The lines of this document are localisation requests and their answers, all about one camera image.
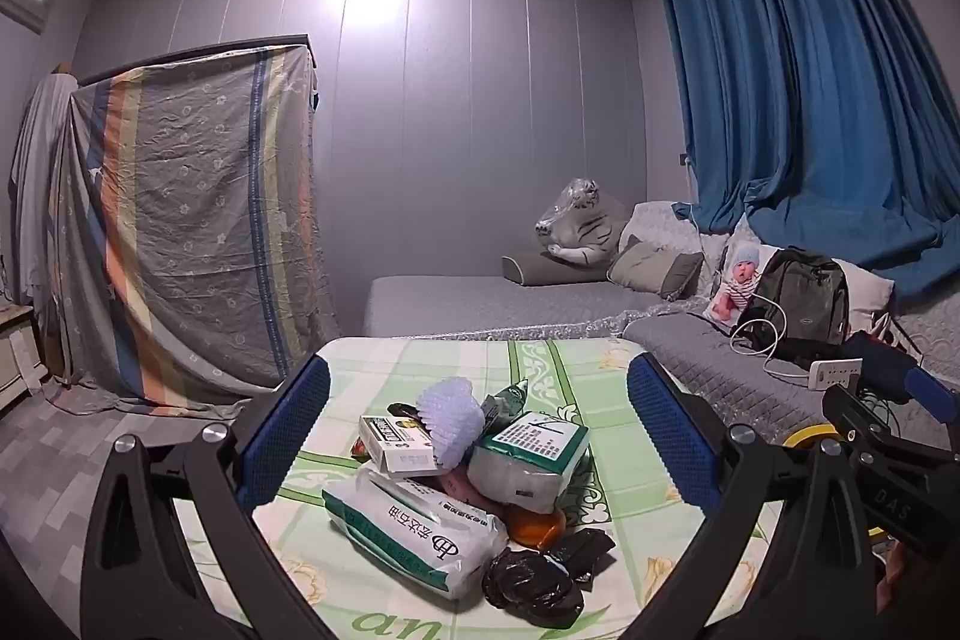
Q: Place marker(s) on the dark bag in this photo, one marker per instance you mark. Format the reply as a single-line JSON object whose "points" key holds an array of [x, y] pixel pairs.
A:
{"points": [[877, 355]]}

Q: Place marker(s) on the white tiger plush toy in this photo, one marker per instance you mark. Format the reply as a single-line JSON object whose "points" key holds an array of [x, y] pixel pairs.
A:
{"points": [[592, 227]]}

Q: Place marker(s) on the green floral tablecloth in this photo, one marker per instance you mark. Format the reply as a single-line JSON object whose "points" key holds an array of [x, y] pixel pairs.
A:
{"points": [[375, 362]]}

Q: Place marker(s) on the white foam fruit net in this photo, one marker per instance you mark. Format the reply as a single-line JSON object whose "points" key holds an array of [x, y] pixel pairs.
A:
{"points": [[450, 419]]}

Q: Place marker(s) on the pink wrapper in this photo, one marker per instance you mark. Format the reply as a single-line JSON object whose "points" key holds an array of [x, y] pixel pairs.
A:
{"points": [[457, 486]]}

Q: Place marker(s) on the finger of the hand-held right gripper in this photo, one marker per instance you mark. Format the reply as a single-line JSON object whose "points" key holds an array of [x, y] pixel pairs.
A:
{"points": [[930, 389], [855, 411]]}

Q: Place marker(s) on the white cabinet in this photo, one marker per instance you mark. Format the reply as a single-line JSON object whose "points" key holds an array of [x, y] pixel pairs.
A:
{"points": [[15, 355]]}

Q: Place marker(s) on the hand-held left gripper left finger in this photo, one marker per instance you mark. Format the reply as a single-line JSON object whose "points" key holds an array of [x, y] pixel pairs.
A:
{"points": [[289, 430]]}

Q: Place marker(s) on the black plastic bag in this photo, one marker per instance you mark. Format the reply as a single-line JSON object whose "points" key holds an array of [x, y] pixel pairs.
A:
{"points": [[585, 550], [525, 587]]}

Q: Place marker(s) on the dark green backpack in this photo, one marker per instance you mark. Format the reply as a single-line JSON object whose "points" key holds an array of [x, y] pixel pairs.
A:
{"points": [[802, 302]]}

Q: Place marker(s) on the green milk carton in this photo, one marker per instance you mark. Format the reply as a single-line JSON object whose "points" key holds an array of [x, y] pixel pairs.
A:
{"points": [[502, 404]]}

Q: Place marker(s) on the grey mattress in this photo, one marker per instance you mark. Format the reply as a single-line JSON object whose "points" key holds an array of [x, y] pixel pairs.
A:
{"points": [[465, 302]]}

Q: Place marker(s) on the striped grey bed sheet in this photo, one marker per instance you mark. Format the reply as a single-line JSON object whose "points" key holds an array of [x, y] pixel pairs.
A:
{"points": [[195, 220]]}

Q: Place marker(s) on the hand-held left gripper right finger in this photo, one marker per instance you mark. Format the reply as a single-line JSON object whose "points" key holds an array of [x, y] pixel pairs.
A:
{"points": [[671, 437]]}

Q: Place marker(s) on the baby print pillow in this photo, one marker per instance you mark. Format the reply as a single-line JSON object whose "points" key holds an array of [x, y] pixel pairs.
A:
{"points": [[739, 280]]}

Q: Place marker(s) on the white pillow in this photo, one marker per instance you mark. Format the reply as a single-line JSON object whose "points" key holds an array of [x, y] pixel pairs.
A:
{"points": [[870, 295]]}

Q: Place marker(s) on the blue curtain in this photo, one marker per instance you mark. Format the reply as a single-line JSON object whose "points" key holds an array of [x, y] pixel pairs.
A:
{"points": [[810, 85]]}

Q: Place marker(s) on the small white tissue pack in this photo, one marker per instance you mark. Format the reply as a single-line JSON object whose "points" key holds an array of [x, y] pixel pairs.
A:
{"points": [[525, 460]]}

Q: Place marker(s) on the plain grey hanging cloth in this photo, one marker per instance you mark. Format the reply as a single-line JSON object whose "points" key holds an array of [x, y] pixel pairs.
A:
{"points": [[41, 175]]}

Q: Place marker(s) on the orange peel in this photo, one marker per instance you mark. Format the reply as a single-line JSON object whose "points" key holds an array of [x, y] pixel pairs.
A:
{"points": [[536, 526]]}

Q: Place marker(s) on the large white tissue pack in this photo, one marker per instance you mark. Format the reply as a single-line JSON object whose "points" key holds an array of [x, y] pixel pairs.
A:
{"points": [[405, 527]]}

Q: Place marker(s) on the light patterned quilt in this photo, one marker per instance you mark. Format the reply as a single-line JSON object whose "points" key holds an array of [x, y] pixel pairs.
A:
{"points": [[660, 220]]}

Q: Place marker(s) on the grey and beige cushion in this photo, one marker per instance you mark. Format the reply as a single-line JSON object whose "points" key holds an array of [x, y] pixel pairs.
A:
{"points": [[645, 269]]}

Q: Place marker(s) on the small white cardboard box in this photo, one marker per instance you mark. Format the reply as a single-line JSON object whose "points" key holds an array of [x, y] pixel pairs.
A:
{"points": [[394, 449]]}

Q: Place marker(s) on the white power strip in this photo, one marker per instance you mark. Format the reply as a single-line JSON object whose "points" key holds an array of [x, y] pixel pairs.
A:
{"points": [[836, 374]]}

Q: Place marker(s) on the grey pillow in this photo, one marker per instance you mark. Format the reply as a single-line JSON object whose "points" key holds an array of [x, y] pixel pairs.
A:
{"points": [[540, 269]]}

